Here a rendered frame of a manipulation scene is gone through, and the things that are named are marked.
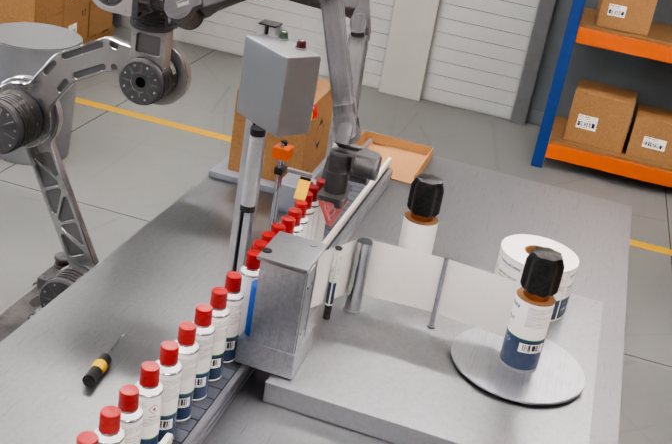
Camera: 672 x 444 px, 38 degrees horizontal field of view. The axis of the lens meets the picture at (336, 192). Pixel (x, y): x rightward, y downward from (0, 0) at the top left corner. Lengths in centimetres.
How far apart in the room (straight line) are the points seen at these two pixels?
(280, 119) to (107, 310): 61
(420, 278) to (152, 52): 111
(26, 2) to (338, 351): 425
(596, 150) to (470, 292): 392
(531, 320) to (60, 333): 104
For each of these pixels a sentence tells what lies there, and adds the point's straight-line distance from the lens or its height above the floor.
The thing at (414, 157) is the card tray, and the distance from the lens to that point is 354.
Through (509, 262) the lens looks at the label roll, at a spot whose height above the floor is 101.
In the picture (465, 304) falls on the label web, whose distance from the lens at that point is 235.
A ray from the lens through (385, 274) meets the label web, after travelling 236.
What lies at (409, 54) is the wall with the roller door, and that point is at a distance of 691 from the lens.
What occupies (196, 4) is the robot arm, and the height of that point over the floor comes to 146.
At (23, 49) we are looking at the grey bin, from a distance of 491.
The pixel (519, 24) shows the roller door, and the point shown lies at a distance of 681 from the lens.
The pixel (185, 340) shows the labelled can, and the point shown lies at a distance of 186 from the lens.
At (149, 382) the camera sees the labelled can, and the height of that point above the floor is 106.
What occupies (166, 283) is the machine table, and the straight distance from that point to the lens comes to 250.
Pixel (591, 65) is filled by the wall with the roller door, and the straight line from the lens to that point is 688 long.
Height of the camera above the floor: 208
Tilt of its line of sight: 23 degrees down
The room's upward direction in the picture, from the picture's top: 10 degrees clockwise
